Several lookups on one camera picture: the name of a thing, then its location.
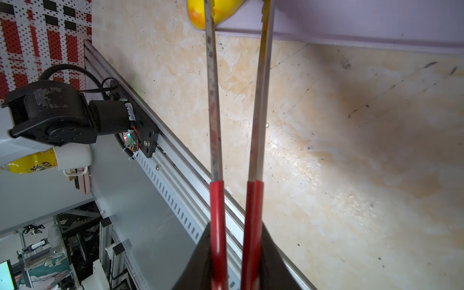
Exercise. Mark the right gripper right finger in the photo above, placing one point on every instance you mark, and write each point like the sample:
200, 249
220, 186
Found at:
275, 273

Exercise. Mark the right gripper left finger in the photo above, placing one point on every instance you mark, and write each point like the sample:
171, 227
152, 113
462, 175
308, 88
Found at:
197, 274

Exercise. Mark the yellow twisted bread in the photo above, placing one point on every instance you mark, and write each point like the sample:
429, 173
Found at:
222, 10

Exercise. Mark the lavender plastic tray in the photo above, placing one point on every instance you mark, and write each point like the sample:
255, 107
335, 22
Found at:
420, 26

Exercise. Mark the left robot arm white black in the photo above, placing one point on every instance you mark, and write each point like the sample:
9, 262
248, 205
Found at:
49, 113

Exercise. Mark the yellow white bottle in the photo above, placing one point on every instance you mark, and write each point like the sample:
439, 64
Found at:
72, 159

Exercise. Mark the computer monitor background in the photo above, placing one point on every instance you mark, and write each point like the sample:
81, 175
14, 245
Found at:
7, 281

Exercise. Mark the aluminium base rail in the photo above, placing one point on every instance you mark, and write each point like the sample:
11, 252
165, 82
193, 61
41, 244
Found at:
157, 203

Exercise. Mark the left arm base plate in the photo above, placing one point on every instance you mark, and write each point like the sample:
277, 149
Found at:
142, 130

